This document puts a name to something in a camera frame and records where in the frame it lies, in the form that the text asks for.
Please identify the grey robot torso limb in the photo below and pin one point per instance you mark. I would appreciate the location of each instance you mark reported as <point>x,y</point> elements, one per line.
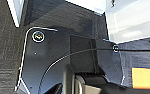
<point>91,88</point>

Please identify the dark torso base block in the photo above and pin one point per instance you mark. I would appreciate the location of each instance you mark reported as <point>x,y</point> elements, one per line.
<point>82,53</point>

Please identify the white shelf box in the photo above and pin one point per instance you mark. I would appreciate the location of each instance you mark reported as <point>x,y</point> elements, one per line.
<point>134,30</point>

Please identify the white wardrobe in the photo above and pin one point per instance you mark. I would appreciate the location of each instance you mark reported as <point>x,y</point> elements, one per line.
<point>84,5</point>

